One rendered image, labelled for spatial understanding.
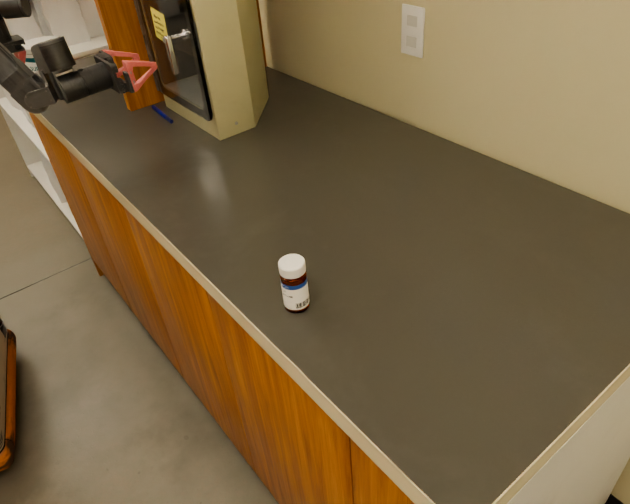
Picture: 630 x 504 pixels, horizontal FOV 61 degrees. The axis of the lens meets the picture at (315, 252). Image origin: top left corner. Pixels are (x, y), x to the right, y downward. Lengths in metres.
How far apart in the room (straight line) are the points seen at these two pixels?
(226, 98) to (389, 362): 0.85
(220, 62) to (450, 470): 1.04
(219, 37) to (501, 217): 0.76
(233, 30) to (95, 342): 1.44
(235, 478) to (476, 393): 1.16
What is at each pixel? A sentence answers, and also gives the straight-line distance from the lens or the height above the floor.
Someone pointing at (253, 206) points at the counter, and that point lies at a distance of 1.14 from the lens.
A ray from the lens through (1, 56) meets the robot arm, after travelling 1.30.
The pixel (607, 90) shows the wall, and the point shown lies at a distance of 1.16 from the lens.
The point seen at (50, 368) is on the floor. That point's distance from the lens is 2.35.
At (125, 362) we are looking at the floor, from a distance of 2.23.
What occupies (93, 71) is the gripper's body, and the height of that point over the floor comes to 1.18.
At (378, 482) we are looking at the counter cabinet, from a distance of 0.88.
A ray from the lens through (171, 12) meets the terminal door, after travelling 1.42.
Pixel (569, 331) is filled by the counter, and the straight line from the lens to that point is 0.89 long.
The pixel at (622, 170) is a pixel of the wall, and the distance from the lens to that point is 1.19.
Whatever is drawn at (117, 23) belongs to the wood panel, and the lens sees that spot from 1.67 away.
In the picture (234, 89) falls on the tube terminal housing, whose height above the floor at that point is 1.06.
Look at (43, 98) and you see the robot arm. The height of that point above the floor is 1.16.
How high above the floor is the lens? 1.56
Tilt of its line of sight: 38 degrees down
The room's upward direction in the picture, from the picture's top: 5 degrees counter-clockwise
